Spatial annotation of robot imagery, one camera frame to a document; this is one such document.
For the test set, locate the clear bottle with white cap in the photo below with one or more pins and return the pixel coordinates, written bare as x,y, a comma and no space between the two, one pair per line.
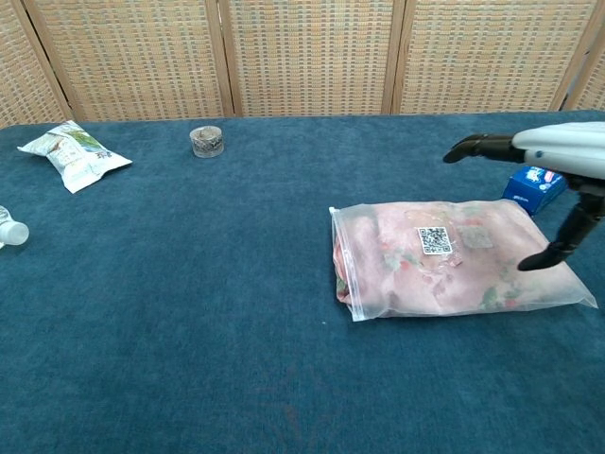
12,232

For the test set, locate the blue carpeted table surface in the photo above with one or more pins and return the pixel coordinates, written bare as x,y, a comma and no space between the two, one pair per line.
189,307

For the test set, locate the zip bag with pink cloth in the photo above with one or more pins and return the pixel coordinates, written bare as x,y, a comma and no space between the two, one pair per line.
425,279

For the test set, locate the blue cookie box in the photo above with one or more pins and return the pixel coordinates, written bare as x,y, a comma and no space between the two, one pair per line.
529,189

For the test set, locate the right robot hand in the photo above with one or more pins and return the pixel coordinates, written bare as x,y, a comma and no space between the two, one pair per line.
562,146

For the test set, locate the wicker folding screen panel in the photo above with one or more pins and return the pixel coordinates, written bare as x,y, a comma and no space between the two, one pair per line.
132,57
596,87
19,80
491,57
312,57

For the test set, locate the white green snack packet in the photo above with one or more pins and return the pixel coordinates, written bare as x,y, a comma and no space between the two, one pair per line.
71,151

